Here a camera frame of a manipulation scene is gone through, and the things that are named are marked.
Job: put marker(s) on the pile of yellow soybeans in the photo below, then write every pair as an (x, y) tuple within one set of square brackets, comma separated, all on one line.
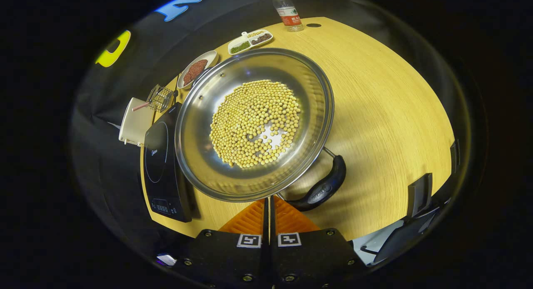
[(254, 122)]

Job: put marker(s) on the black induction cooktop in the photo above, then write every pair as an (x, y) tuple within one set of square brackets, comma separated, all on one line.
[(162, 172)]

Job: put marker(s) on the white oval meat plate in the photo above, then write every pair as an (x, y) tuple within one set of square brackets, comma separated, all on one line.
[(195, 70)]

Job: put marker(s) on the pink striped stick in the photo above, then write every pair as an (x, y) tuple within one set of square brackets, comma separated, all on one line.
[(140, 106)]

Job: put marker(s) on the black backdrop cloth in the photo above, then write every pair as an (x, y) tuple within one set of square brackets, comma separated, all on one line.
[(104, 164)]

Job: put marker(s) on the stainless steel pot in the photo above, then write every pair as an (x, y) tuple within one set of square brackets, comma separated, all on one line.
[(200, 155)]

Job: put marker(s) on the clear plastic water bottle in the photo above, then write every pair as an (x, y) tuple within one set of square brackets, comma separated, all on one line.
[(289, 14)]

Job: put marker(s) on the black chair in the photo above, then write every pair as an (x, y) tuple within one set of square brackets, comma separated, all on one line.
[(418, 193)]

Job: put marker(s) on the white divided bean dish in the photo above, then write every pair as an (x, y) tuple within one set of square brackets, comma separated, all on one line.
[(250, 40)]

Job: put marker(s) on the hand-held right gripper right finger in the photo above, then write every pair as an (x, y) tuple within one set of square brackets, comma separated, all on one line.
[(308, 260)]

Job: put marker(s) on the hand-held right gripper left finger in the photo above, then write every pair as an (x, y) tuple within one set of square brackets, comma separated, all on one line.
[(233, 260)]

